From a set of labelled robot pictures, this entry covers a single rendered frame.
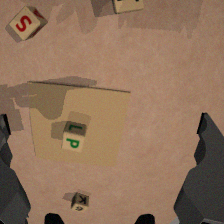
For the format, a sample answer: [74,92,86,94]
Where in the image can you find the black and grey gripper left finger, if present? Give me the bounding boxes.
[0,114,31,224]

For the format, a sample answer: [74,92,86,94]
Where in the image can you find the tan flat mat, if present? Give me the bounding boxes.
[28,81,131,167]

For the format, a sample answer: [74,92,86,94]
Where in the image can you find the tan block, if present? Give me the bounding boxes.
[112,0,144,14]
[9,6,48,41]
[71,193,89,213]
[61,121,87,152]

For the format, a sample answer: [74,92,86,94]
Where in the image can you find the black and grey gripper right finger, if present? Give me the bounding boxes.
[173,112,224,224]

